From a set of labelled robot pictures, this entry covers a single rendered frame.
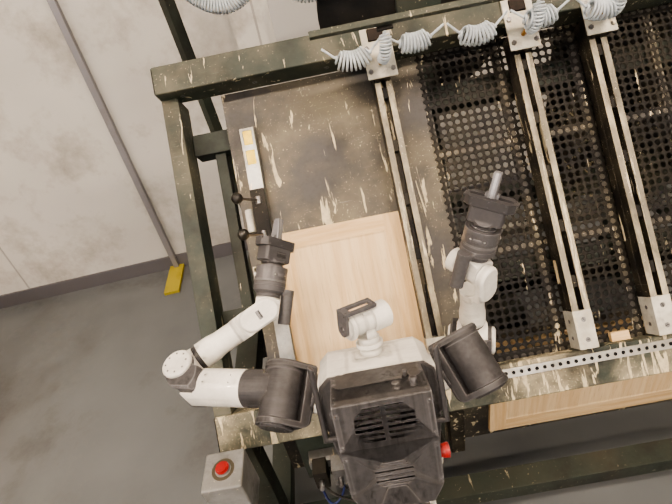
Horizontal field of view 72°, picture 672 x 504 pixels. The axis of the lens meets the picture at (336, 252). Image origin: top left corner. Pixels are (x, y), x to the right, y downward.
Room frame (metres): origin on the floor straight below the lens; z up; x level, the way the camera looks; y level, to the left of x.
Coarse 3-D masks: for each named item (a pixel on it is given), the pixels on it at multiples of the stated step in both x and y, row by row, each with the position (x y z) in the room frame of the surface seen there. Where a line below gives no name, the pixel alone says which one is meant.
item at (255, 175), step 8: (248, 128) 1.60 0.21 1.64; (240, 136) 1.58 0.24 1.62; (256, 144) 1.56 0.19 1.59; (256, 152) 1.54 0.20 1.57; (256, 160) 1.52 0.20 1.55; (248, 168) 1.51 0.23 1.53; (256, 168) 1.50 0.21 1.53; (248, 176) 1.49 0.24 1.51; (256, 176) 1.49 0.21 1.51; (256, 184) 1.47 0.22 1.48; (264, 184) 1.49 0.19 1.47; (272, 224) 1.41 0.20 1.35; (280, 296) 1.22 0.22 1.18; (280, 328) 1.15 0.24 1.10; (288, 328) 1.15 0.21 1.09; (280, 336) 1.14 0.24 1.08; (288, 336) 1.13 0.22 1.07; (280, 344) 1.12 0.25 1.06; (288, 344) 1.12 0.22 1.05; (280, 352) 1.11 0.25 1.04; (288, 352) 1.10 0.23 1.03; (296, 360) 1.10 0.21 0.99
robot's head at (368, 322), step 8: (384, 304) 0.79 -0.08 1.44; (368, 312) 0.77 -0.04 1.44; (376, 312) 0.77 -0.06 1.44; (384, 312) 0.77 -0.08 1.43; (360, 320) 0.76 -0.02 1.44; (368, 320) 0.76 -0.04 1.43; (376, 320) 0.76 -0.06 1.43; (384, 320) 0.76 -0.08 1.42; (392, 320) 0.77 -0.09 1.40; (360, 328) 0.74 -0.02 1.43; (368, 328) 0.75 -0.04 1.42; (376, 328) 0.76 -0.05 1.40; (360, 336) 0.77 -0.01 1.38; (368, 336) 0.75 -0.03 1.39; (376, 336) 0.75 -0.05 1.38; (360, 344) 0.75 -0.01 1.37; (368, 344) 0.74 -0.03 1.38; (376, 344) 0.73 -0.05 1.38
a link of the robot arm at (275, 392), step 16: (272, 368) 0.74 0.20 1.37; (288, 368) 0.73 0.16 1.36; (240, 384) 0.73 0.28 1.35; (256, 384) 0.72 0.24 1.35; (272, 384) 0.70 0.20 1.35; (288, 384) 0.70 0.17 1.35; (240, 400) 0.71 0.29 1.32; (256, 400) 0.70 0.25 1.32; (272, 400) 0.67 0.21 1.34; (288, 400) 0.67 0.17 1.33; (288, 416) 0.64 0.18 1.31
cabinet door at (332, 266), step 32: (352, 224) 1.35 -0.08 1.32; (384, 224) 1.33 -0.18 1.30; (320, 256) 1.30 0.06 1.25; (352, 256) 1.29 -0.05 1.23; (384, 256) 1.27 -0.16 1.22; (288, 288) 1.25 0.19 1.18; (320, 288) 1.24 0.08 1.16; (352, 288) 1.22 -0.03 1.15; (384, 288) 1.20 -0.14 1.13; (320, 320) 1.17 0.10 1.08; (416, 320) 1.12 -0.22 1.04; (320, 352) 1.10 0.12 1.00
